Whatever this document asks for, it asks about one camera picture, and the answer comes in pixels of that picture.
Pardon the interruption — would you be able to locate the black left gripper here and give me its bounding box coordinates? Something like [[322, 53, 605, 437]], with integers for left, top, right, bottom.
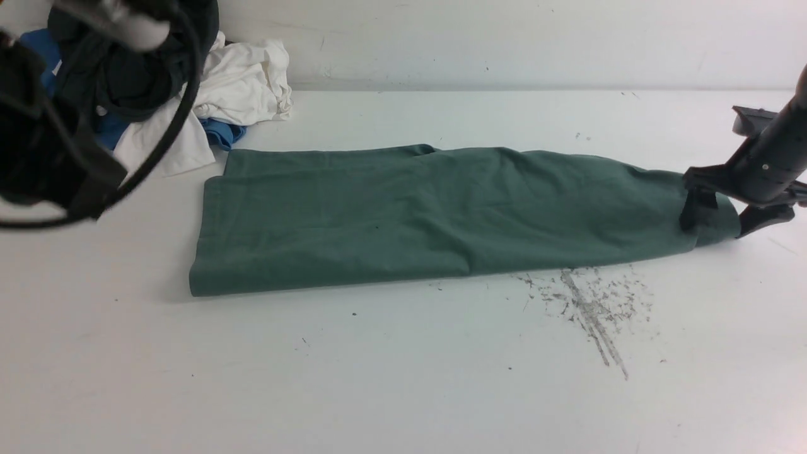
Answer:
[[1, 44, 127, 221]]

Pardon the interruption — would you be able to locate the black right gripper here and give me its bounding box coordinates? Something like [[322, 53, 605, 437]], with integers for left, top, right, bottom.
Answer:
[[678, 106, 806, 239]]

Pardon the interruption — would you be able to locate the green long sleeve shirt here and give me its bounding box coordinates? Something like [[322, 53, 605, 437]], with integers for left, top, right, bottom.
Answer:
[[189, 144, 740, 297]]

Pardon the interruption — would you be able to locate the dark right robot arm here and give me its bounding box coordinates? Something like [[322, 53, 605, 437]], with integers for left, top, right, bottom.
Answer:
[[678, 70, 806, 238]]

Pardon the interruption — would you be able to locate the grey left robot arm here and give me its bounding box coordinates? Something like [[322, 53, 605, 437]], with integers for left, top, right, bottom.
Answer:
[[2, 1, 202, 231]]

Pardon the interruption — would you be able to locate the dark green crumpled garment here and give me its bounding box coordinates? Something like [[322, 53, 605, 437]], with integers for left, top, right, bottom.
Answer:
[[48, 8, 194, 125]]

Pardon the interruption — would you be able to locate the blue crumpled garment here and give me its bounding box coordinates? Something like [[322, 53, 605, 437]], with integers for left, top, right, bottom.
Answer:
[[18, 28, 246, 151]]

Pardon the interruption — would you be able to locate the white crumpled garment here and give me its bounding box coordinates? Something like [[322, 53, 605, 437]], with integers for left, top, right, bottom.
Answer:
[[113, 32, 293, 178]]

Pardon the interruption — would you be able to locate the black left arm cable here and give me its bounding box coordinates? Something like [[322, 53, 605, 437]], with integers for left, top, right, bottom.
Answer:
[[0, 0, 205, 230]]

